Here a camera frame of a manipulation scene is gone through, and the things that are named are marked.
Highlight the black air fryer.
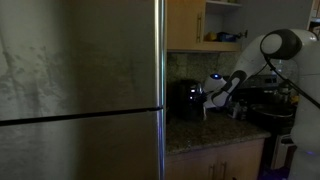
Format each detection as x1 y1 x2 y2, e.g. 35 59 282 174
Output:
170 79 205 121

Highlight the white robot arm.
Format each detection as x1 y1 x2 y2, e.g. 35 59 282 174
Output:
203 29 320 180

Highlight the wooden upper cabinet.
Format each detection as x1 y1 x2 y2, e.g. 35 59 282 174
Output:
166 0 247 52

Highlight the wooden cabinet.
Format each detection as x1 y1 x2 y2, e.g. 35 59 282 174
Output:
166 0 247 52
165 139 264 180

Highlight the yellow item on shelf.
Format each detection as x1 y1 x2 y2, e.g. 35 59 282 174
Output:
204 32 217 41

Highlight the stainless steel refrigerator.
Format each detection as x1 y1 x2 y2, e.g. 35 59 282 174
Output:
0 0 166 180

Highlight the blue item on shelf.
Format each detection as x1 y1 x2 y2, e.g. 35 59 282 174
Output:
217 32 238 42

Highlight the wooden lower cabinet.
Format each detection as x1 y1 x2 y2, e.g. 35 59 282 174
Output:
165 139 264 180

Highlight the black stove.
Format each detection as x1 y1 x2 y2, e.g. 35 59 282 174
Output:
232 75 294 169

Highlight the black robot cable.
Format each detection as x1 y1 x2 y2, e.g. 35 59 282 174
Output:
263 54 320 109

